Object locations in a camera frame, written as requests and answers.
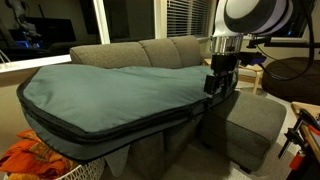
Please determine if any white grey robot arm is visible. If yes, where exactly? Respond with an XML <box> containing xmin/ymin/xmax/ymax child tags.
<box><xmin>204</xmin><ymin>0</ymin><xmax>293</xmax><ymax>98</ymax></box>

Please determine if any large teal zippered bag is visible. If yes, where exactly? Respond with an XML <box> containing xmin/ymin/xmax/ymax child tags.
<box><xmin>16</xmin><ymin>63</ymin><xmax>239</xmax><ymax>163</ymax></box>

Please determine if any white wire laundry basket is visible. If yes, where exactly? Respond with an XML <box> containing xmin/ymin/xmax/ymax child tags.
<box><xmin>0</xmin><ymin>157</ymin><xmax>104</xmax><ymax>180</ymax></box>

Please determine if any grey fabric sofa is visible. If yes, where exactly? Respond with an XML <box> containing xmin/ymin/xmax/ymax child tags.
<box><xmin>69</xmin><ymin>35</ymin><xmax>287</xmax><ymax>180</ymax></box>

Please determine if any light wooden stool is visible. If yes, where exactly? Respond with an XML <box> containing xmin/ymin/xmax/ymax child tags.
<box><xmin>203</xmin><ymin>58</ymin><xmax>264</xmax><ymax>95</ymax></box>

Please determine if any dark television screen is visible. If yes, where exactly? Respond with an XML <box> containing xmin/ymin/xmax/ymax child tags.
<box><xmin>27</xmin><ymin>17</ymin><xmax>76</xmax><ymax>43</ymax></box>

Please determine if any dark brown bean bag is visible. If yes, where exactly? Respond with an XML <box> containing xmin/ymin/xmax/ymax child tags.
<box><xmin>262</xmin><ymin>57</ymin><xmax>320</xmax><ymax>105</ymax></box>

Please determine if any wooden table with clamps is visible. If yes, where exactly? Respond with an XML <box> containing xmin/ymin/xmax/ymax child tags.
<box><xmin>278</xmin><ymin>102</ymin><xmax>320</xmax><ymax>180</ymax></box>

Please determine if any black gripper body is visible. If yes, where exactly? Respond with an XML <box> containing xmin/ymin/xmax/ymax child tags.
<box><xmin>204</xmin><ymin>54</ymin><xmax>237</xmax><ymax>98</ymax></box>

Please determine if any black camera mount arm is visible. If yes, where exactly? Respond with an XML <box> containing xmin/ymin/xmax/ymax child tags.
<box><xmin>247</xmin><ymin>36</ymin><xmax>320</xmax><ymax>48</ymax></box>

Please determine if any orange cloth pile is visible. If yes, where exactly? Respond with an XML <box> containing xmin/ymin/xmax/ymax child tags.
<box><xmin>0</xmin><ymin>130</ymin><xmax>78</xmax><ymax>180</ymax></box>

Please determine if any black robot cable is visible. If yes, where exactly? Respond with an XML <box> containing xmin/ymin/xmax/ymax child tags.
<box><xmin>256</xmin><ymin>0</ymin><xmax>316</xmax><ymax>82</ymax></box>

